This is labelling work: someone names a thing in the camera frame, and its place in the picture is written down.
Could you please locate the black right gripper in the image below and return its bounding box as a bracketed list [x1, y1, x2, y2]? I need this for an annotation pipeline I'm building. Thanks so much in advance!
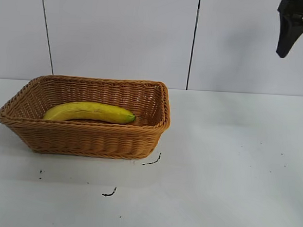
[274, 0, 303, 60]

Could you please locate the yellow banana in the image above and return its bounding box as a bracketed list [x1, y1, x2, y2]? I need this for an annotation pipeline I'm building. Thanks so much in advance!
[43, 99, 137, 126]

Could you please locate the brown woven wicker basket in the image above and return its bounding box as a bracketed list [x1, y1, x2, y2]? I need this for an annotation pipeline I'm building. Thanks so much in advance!
[0, 70, 174, 162]

